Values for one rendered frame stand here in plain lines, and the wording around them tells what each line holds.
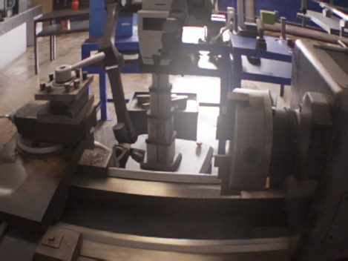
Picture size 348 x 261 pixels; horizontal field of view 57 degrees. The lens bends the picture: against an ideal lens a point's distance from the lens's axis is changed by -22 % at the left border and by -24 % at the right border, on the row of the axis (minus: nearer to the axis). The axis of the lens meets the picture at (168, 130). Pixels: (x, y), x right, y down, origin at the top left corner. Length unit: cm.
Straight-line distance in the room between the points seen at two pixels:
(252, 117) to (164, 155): 148
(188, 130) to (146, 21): 128
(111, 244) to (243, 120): 47
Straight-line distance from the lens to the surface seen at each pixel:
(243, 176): 88
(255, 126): 86
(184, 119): 302
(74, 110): 115
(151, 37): 204
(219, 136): 101
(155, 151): 231
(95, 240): 104
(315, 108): 72
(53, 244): 98
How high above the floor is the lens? 156
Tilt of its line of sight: 28 degrees down
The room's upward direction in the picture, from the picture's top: straight up
